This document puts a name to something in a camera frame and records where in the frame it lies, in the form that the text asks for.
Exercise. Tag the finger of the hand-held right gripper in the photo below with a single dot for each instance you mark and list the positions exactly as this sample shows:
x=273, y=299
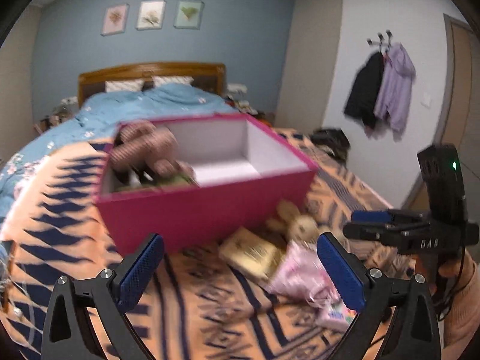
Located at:
x=371, y=216
x=360, y=230

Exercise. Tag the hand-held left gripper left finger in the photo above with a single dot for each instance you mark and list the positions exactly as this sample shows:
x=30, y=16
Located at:
x=140, y=270

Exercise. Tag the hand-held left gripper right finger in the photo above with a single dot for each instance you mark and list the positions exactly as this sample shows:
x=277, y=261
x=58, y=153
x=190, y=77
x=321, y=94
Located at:
x=341, y=273

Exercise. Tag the small colourful patterned box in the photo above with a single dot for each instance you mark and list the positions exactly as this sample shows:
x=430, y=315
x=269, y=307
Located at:
x=337, y=315

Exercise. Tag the beige bunny plush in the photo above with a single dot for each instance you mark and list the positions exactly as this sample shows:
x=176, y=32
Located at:
x=302, y=227

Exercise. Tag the yellow tissue pack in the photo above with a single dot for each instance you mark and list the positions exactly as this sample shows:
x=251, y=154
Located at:
x=251, y=251

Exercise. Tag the pink cardboard box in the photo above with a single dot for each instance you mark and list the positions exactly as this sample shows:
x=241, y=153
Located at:
x=225, y=202

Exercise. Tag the person's right forearm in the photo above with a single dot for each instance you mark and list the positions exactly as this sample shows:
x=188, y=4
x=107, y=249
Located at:
x=467, y=315

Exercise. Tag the person's right hand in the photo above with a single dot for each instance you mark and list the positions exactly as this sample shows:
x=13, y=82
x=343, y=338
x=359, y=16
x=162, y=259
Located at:
x=450, y=270

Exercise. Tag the orange patterned blanket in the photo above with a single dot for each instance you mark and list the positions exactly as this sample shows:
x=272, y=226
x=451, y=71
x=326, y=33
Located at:
x=206, y=307

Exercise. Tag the dark cloth pile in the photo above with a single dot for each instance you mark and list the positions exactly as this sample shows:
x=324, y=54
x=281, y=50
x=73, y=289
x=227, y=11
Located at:
x=332, y=140

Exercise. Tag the dark greenish soft item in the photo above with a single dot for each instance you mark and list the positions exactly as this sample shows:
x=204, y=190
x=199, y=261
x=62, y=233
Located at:
x=174, y=180

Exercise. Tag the purple hooded jacket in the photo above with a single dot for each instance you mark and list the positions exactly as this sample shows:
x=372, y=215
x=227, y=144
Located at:
x=395, y=90

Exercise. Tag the black jacket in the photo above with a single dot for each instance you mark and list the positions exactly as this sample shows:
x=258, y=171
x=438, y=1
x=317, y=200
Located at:
x=365, y=90

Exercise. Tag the brown teddy bear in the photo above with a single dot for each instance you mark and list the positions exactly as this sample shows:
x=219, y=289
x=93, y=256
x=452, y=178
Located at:
x=138, y=142

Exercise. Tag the wooden nightstand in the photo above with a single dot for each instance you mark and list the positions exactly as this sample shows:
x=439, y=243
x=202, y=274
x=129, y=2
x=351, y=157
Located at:
x=267, y=118

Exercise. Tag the blue floral duvet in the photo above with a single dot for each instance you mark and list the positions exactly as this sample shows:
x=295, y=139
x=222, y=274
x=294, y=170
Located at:
x=150, y=101

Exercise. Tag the cluttered bedside table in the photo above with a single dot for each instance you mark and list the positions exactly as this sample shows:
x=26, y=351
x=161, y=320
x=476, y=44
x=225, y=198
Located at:
x=48, y=122

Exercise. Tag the white patterned pillow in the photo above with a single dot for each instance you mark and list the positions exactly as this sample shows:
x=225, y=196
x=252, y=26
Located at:
x=172, y=81
x=123, y=86

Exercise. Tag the wooden headboard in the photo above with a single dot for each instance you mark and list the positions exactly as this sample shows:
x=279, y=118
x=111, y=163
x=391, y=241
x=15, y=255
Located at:
x=150, y=69

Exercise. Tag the pink framed flower picture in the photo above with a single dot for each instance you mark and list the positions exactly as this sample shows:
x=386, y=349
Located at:
x=115, y=18

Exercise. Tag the green framed flower picture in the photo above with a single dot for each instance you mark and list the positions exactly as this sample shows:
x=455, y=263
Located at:
x=188, y=14

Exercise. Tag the white light switch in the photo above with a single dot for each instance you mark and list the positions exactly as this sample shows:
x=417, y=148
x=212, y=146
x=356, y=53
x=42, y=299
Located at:
x=425, y=99

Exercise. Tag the wall coat hooks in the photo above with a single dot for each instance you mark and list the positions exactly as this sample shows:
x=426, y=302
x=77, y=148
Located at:
x=382, y=41

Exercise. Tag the white wall socket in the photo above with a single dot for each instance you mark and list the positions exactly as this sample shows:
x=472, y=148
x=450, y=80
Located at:
x=69, y=100
x=237, y=88

